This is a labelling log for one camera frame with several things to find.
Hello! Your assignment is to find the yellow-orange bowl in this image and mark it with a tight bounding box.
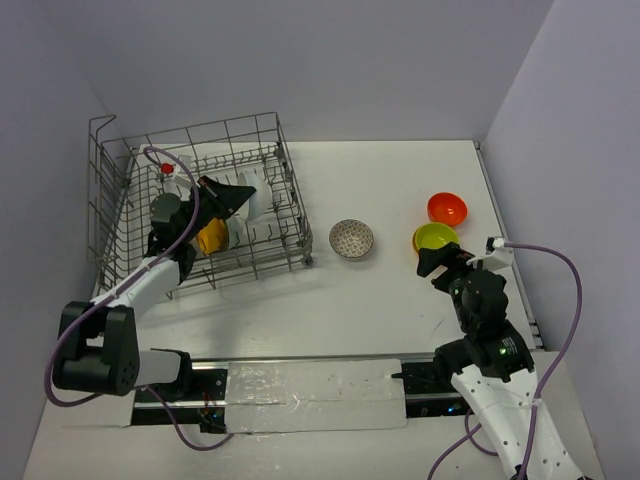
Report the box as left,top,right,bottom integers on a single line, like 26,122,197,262
196,219,229,255

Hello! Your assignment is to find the silver taped cover plate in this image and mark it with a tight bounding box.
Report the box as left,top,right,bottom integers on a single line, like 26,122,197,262
224,359,407,434

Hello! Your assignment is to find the lime green bowl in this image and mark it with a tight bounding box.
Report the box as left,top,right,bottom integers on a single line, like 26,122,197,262
420,222,459,249

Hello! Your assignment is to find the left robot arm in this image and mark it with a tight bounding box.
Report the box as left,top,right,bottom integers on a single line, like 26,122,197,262
44,176,256,405

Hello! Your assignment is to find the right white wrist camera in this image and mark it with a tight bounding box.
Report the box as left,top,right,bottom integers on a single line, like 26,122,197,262
466,237,514,272

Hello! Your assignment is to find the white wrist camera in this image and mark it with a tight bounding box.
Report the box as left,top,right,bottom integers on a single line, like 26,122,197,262
160,155,192,199
466,237,514,272

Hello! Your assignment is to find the brown patterned small bowl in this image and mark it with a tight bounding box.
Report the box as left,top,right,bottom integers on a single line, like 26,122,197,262
328,219,375,261

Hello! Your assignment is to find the black mounting rail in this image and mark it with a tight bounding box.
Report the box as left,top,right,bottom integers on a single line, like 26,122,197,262
131,357,468,434

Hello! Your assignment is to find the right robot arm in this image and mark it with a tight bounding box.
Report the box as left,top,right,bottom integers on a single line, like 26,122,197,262
417,237,584,479

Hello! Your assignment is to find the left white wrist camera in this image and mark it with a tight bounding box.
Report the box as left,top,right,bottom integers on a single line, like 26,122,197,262
160,155,192,199

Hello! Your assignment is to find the white patterned bowl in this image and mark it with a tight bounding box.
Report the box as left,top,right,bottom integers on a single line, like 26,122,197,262
237,170,272,222

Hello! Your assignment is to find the grey wire dish rack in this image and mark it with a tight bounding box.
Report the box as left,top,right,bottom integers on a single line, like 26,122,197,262
86,112,313,294

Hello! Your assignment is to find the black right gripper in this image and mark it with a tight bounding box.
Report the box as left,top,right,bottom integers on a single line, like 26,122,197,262
416,239,481,331

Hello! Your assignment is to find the red-orange bowl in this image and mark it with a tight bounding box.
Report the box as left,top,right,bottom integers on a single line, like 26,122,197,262
426,192,468,227

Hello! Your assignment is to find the light blue ribbed bowl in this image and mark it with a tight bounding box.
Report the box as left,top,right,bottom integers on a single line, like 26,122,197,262
226,216,247,250

